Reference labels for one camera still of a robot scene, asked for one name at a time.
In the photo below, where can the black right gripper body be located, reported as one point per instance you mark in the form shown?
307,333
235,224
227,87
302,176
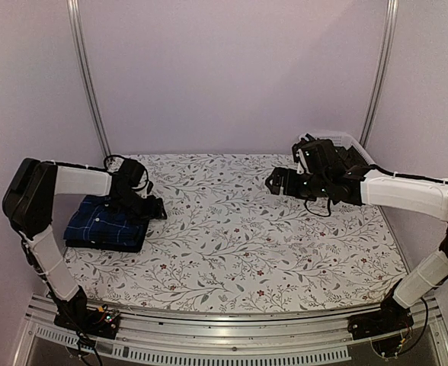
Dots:
315,187

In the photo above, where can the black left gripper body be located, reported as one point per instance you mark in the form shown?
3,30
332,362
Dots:
136,206

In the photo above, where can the blue plaid long sleeve shirt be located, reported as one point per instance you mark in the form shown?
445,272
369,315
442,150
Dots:
97,222

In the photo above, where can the black polo shirt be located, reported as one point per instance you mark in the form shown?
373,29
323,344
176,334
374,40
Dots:
102,247

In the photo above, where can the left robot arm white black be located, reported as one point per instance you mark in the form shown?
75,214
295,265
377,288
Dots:
28,205

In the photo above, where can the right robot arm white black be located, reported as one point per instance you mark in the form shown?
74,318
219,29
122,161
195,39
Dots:
416,206

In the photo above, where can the dark striped shirt in basket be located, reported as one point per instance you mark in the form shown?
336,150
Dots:
353,156

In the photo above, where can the white plastic laundry basket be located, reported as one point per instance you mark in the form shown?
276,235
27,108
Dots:
338,139

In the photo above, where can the floral patterned table mat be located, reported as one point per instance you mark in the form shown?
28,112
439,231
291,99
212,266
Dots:
229,246

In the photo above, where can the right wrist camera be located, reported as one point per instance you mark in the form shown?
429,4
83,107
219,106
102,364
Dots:
299,158

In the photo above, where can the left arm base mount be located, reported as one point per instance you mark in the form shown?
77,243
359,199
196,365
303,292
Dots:
100,322

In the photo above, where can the aluminium front rail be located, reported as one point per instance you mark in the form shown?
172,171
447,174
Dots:
164,337

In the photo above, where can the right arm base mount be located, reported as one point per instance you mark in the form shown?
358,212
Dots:
388,329

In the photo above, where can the left aluminium frame post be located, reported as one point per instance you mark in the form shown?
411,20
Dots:
75,20

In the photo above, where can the aluminium frame post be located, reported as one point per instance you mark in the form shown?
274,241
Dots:
385,50
75,20

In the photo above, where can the right aluminium frame post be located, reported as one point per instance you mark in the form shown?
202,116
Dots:
385,50

